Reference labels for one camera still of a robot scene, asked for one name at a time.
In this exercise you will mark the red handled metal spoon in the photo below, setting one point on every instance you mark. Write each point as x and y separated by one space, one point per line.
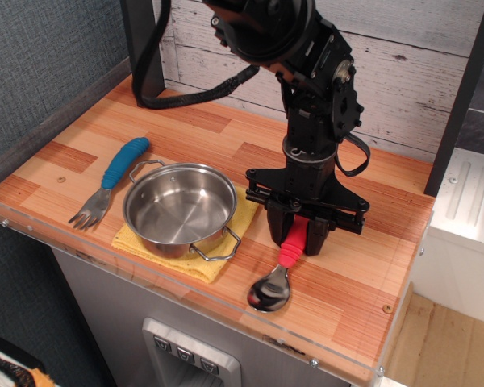
272 291

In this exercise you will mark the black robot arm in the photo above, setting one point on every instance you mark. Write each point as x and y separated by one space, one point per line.
315 68

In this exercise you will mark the white toy sink unit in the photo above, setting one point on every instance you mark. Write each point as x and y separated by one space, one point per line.
449 269

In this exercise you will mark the dark grey post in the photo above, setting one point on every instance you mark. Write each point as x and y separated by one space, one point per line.
458 113
139 21

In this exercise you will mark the yellow folded cloth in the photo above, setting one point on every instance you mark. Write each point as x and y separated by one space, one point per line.
193 264

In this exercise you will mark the blue handled metal fork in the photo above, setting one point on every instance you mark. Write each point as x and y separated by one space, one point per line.
95 208

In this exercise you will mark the silver metal pot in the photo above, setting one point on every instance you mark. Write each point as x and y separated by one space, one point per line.
182 208

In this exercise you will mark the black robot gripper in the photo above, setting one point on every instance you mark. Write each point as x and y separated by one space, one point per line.
306 188

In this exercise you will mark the clear acrylic edge guard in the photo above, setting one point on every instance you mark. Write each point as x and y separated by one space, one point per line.
343 301

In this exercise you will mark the dark grey left post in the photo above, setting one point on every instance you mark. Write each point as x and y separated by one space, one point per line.
139 21

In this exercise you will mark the grey cabinet front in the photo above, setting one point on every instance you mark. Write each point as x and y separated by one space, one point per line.
115 309

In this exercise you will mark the orange object at corner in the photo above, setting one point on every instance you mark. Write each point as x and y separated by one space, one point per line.
41 379

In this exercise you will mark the silver dispenser panel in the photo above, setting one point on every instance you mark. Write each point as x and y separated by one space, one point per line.
181 360

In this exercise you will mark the dark grey right post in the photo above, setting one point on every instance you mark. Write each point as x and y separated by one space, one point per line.
458 113

